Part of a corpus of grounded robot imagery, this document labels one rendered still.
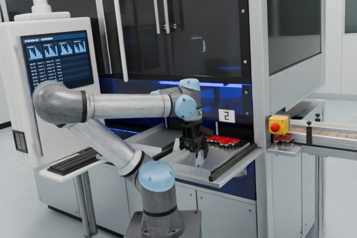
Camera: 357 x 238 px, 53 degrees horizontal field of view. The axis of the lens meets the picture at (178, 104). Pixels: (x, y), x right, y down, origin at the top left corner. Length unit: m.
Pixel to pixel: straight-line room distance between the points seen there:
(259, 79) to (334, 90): 4.78
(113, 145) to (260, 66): 0.74
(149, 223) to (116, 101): 0.42
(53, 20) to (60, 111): 1.03
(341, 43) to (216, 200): 4.63
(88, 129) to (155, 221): 0.37
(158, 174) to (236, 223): 0.88
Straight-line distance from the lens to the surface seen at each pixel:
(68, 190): 2.92
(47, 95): 1.07
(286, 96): 1.89
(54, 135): 2.03
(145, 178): 1.17
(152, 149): 1.73
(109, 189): 2.53
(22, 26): 1.92
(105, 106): 1.07
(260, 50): 1.60
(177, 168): 1.51
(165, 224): 1.23
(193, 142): 1.34
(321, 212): 1.91
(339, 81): 6.32
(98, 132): 1.21
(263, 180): 1.77
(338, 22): 6.22
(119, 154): 1.25
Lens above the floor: 1.49
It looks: 13 degrees down
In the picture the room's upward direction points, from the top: 5 degrees counter-clockwise
